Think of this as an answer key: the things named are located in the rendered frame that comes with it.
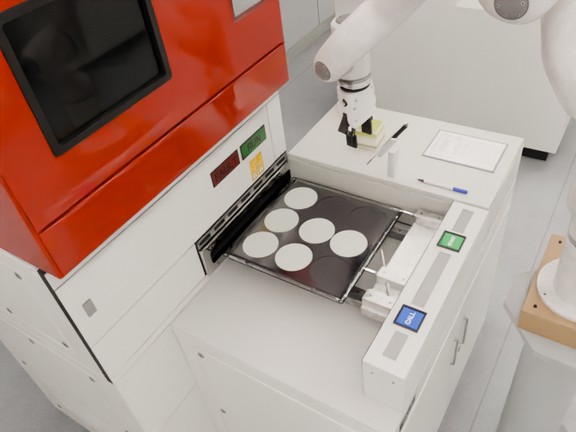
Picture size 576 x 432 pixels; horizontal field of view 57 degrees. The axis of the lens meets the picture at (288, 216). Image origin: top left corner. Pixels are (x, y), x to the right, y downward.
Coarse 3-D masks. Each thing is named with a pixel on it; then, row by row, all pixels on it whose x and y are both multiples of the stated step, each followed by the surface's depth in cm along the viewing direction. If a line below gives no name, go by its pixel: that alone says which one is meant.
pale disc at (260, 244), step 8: (256, 232) 149; (264, 232) 149; (248, 240) 147; (256, 240) 147; (264, 240) 147; (272, 240) 146; (248, 248) 145; (256, 248) 145; (264, 248) 144; (272, 248) 144; (256, 256) 142; (264, 256) 142
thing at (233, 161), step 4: (236, 152) 141; (232, 156) 141; (236, 156) 142; (228, 160) 139; (232, 160) 141; (236, 160) 142; (224, 164) 138; (228, 164) 140; (232, 164) 142; (236, 164) 143; (220, 168) 138; (224, 168) 139; (228, 168) 140; (232, 168) 142; (216, 172) 137; (220, 172) 138; (224, 172) 139; (228, 172) 141; (216, 176) 137; (220, 176) 139; (224, 176) 140; (216, 180) 137; (220, 180) 139; (216, 184) 138
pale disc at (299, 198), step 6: (288, 192) 161; (294, 192) 161; (300, 192) 160; (306, 192) 160; (312, 192) 160; (288, 198) 159; (294, 198) 158; (300, 198) 158; (306, 198) 158; (312, 198) 158; (288, 204) 157; (294, 204) 156; (300, 204) 156; (306, 204) 156; (312, 204) 155
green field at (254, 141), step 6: (258, 132) 148; (264, 132) 150; (252, 138) 146; (258, 138) 149; (264, 138) 151; (246, 144) 144; (252, 144) 147; (258, 144) 149; (246, 150) 145; (252, 150) 148; (246, 156) 146
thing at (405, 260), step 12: (420, 228) 146; (408, 240) 143; (420, 240) 142; (396, 252) 140; (408, 252) 140; (420, 252) 139; (396, 264) 137; (408, 264) 137; (384, 288) 132; (372, 312) 127
